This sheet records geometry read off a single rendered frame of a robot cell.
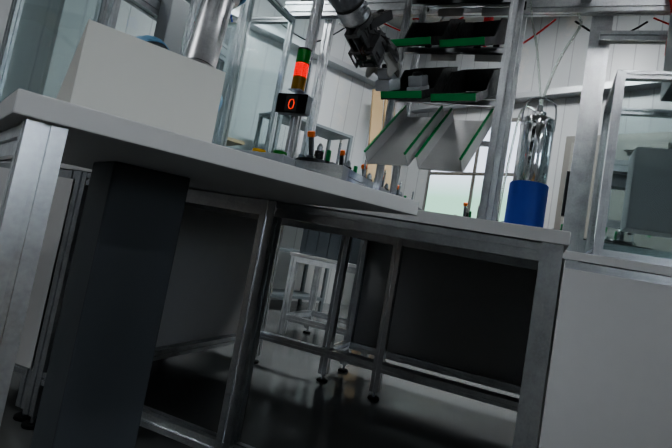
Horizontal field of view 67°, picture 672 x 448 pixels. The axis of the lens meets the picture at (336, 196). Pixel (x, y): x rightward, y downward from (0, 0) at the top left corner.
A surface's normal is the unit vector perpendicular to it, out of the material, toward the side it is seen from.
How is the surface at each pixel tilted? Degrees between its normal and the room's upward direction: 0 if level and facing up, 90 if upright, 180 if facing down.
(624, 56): 90
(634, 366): 90
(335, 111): 90
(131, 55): 90
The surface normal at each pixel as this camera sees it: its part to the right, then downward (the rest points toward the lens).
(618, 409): -0.38, -0.15
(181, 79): 0.64, 0.05
